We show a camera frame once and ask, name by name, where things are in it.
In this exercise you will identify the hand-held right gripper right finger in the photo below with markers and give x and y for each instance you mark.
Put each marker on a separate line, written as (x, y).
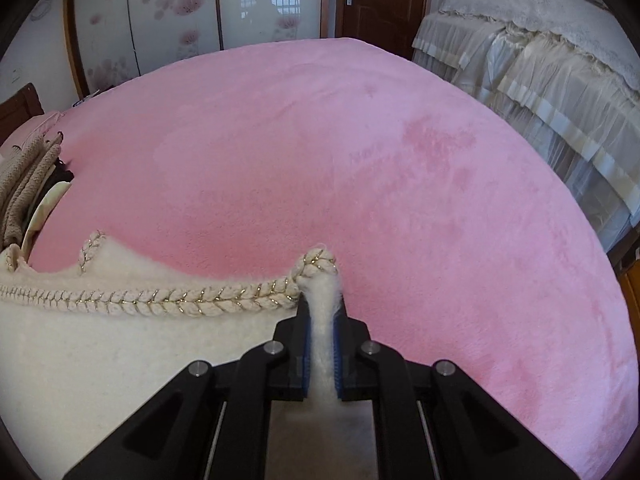
(340, 355)

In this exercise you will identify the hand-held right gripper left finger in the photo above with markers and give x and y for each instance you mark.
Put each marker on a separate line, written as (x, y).
(303, 355)

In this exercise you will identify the white fuzzy braided-trim cardigan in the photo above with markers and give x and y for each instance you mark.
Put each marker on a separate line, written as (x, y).
(125, 360)

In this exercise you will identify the pink fleece blanket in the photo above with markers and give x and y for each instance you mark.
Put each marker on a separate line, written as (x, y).
(350, 185)

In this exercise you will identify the wooden drawer cabinet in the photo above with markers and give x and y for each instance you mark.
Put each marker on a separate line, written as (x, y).
(631, 285)

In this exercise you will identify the dark folded cloth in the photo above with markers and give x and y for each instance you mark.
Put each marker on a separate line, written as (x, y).
(62, 172)

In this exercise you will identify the folded beige knit sweater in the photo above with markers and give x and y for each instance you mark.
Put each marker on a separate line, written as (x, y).
(25, 180)

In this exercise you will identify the lace-covered furniture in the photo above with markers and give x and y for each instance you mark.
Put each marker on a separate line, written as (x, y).
(545, 85)

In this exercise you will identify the brown wooden door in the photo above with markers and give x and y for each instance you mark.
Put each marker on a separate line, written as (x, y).
(385, 2)

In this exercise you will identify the floral sliding door wardrobe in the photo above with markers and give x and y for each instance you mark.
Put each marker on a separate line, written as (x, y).
(190, 15)

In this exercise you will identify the dark wooden headboard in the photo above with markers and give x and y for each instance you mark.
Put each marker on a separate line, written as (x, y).
(20, 105)

